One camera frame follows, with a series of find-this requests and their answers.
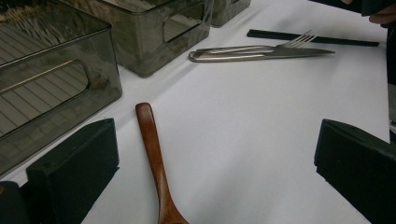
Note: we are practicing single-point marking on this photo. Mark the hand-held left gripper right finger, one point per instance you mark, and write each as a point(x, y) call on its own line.
point(358, 168)

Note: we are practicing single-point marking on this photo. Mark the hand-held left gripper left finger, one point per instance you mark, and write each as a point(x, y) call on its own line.
point(74, 168)

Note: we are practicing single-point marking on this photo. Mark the black chopstick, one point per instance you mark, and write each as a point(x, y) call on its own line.
point(348, 42)

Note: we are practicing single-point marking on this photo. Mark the brown wooden spoon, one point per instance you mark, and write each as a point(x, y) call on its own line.
point(152, 140)

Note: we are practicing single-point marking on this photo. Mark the metal chopsticks pair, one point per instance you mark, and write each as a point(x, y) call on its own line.
point(295, 53)

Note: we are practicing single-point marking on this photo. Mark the smoky clear bin with chopsticks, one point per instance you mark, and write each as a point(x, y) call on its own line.
point(46, 46)

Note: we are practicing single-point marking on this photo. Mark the smoky clear plastic bin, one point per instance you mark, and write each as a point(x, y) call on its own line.
point(227, 12)
point(140, 40)

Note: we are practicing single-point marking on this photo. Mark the metal fork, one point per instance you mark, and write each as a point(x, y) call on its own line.
point(233, 48)

